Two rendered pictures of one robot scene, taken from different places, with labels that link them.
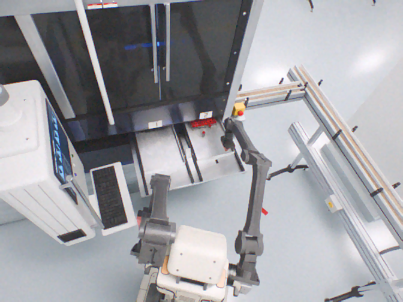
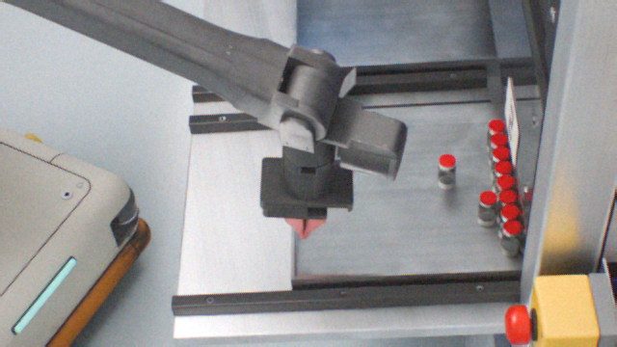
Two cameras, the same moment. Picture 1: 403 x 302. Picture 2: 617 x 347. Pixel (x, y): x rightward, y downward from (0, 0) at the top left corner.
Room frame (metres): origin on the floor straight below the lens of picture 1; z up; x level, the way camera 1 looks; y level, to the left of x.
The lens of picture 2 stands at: (1.39, -0.80, 1.92)
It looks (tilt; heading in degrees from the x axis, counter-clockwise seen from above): 50 degrees down; 121
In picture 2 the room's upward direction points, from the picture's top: 7 degrees counter-clockwise
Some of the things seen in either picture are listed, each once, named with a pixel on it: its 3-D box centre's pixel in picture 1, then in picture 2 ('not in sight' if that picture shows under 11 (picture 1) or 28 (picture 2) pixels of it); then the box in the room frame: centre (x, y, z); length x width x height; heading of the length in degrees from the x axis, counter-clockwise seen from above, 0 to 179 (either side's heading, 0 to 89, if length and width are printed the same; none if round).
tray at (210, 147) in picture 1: (207, 136); (430, 193); (1.12, -0.04, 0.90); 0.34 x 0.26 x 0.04; 26
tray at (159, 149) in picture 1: (159, 146); (413, 7); (0.97, 0.26, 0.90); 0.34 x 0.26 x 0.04; 26
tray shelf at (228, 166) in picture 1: (186, 151); (368, 109); (0.98, 0.08, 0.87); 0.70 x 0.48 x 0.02; 116
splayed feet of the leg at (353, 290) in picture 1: (354, 292); not in sight; (0.44, -1.43, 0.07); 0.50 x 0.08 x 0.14; 116
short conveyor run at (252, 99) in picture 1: (262, 94); not in sight; (1.58, -0.41, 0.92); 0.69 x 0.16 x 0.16; 116
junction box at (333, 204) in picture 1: (333, 204); not in sight; (0.97, -1.10, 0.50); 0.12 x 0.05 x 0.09; 26
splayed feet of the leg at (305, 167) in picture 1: (289, 170); not in sight; (1.47, -0.93, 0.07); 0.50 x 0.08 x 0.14; 116
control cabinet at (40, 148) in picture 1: (50, 172); not in sight; (0.53, 0.69, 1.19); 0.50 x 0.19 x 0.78; 29
